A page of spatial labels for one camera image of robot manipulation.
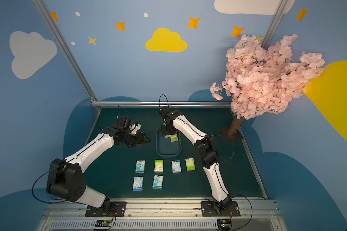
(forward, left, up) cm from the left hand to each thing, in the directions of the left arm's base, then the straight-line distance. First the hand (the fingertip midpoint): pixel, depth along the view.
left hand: (146, 140), depth 85 cm
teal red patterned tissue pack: (-11, +4, -13) cm, 18 cm away
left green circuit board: (-40, +18, -15) cm, 47 cm away
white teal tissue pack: (-20, -8, -12) cm, 25 cm away
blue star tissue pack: (-11, -18, -13) cm, 25 cm away
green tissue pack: (-9, -27, -12) cm, 31 cm away
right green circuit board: (-39, -44, -17) cm, 61 cm away
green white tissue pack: (-12, -7, -12) cm, 18 cm away
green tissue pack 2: (+10, -17, -13) cm, 23 cm away
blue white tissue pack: (-22, +3, -11) cm, 25 cm away
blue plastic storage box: (+2, -10, -12) cm, 16 cm away
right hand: (+10, -13, -5) cm, 17 cm away
